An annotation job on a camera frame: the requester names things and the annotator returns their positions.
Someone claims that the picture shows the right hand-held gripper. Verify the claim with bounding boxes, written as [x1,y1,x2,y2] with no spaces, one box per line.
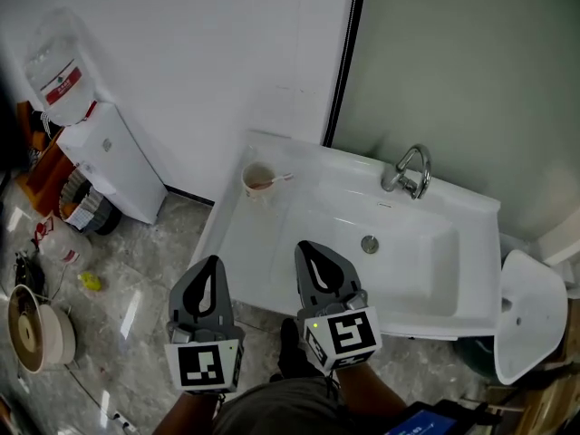
[294,240,383,375]

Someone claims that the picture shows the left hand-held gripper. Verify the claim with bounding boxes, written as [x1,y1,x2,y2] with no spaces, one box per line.
[163,255,246,396]

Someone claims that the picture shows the white cup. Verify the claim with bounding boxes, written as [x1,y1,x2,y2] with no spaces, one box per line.
[240,161,276,201]

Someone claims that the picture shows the pink toothbrush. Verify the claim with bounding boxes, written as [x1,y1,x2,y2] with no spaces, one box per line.
[247,172,295,189]

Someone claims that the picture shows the person's right forearm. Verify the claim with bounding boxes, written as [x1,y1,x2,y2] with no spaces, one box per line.
[329,361,409,425]

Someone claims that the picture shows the person's left forearm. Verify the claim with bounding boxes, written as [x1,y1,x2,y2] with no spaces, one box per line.
[151,390,224,435]

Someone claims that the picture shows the person's black shoe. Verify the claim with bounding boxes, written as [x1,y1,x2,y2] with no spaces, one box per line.
[276,317,325,381]

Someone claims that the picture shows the white washbasin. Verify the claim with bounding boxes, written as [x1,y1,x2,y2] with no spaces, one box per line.
[188,129,502,342]

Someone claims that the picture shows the small yellow object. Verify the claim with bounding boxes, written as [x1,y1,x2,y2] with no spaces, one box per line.
[77,271,102,292]

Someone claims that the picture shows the chrome faucet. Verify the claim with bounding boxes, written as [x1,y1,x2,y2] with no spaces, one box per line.
[380,143,433,201]

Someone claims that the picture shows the person's grey trousers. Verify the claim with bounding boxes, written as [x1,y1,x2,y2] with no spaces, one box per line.
[211,375,396,435]

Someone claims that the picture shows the empty clear plastic bottle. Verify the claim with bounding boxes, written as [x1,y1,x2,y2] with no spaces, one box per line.
[34,214,94,267]

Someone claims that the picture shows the basket with checked cloth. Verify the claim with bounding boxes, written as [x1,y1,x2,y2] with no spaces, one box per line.
[57,162,123,237]

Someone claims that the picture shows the white water dispenser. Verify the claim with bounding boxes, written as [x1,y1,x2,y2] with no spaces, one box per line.
[57,101,169,226]

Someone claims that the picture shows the dark green bin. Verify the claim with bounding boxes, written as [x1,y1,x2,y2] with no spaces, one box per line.
[456,334,499,376]

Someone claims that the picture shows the round white fan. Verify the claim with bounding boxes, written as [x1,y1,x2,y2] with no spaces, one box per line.
[7,283,78,375]

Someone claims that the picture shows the blue screen device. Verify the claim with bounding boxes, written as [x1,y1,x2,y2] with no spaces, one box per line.
[383,399,503,435]

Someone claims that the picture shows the orange wooden box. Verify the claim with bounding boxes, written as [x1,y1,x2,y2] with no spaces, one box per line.
[16,101,76,208]

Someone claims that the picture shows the brown cardboard box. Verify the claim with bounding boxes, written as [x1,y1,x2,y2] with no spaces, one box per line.
[514,353,580,435]

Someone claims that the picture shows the large clear water jug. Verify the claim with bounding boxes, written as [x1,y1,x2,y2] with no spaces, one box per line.
[23,5,99,127]

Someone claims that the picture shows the tangle of black cables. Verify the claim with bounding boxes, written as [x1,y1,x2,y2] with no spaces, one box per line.
[12,250,48,295]

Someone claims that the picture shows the white ceramic pedestal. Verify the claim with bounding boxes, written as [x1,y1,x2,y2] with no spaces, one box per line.
[492,248,569,387]

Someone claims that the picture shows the black door frame strip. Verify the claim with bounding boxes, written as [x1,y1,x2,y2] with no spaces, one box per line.
[322,0,370,149]

